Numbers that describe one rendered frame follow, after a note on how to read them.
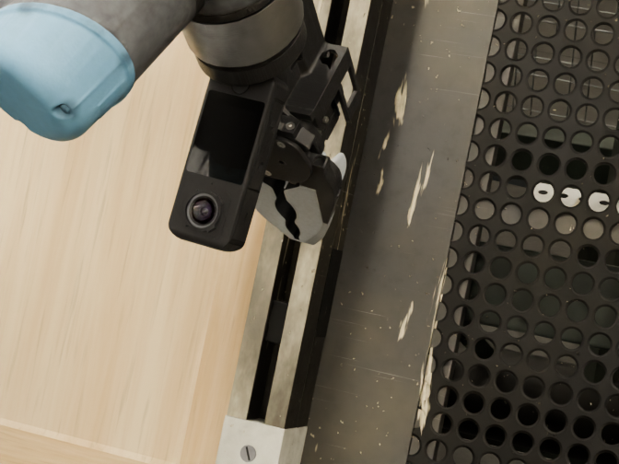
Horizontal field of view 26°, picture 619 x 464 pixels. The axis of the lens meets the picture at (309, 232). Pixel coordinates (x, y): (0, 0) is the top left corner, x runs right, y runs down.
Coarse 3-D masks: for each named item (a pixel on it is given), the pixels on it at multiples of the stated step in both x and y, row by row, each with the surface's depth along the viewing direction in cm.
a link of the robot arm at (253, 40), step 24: (288, 0) 79; (192, 24) 78; (216, 24) 77; (240, 24) 77; (264, 24) 78; (288, 24) 79; (192, 48) 81; (216, 48) 79; (240, 48) 79; (264, 48) 79
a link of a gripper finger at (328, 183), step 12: (312, 156) 88; (324, 156) 88; (312, 168) 88; (324, 168) 87; (336, 168) 89; (312, 180) 89; (324, 180) 88; (336, 180) 89; (324, 192) 90; (336, 192) 90; (324, 204) 91; (324, 216) 92
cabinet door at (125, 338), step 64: (192, 64) 137; (0, 128) 143; (128, 128) 138; (192, 128) 136; (0, 192) 142; (64, 192) 140; (128, 192) 138; (0, 256) 141; (64, 256) 139; (128, 256) 137; (192, 256) 135; (256, 256) 132; (0, 320) 141; (64, 320) 138; (128, 320) 136; (192, 320) 134; (0, 384) 140; (64, 384) 138; (128, 384) 136; (192, 384) 133; (0, 448) 139; (64, 448) 137; (128, 448) 135; (192, 448) 133
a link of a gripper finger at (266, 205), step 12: (264, 180) 92; (276, 180) 93; (264, 192) 93; (276, 192) 93; (264, 204) 95; (276, 204) 94; (288, 204) 95; (264, 216) 96; (276, 216) 95; (288, 216) 96; (288, 228) 96
